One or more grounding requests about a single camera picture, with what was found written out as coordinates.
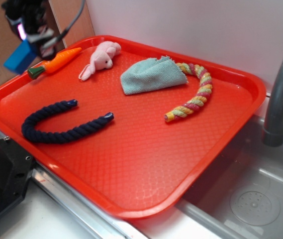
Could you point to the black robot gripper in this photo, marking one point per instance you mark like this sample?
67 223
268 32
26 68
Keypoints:
27 20

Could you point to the blue rectangular block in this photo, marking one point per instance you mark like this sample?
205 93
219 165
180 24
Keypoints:
21 58

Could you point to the dark blue rope toy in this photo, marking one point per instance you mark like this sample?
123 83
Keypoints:
32 134

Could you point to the orange toy carrot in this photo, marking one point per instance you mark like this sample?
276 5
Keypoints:
49 67

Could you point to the brown cardboard panel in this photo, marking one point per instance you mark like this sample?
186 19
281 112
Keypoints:
59 15

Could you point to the pink plush bunny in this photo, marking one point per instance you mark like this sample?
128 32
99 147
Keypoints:
101 59

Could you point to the light blue folded cloth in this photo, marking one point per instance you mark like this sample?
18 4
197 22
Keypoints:
152 74

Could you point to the red plastic tray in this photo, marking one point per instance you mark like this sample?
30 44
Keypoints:
138 165

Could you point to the grey toy faucet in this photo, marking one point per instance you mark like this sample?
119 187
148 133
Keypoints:
278 99

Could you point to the grey plastic sink basin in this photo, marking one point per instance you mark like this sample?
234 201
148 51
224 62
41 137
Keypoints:
240 194

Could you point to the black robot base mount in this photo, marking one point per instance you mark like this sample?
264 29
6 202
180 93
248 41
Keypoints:
16 166

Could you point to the multicolour twisted rope toy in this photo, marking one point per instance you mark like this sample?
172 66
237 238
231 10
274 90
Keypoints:
199 100

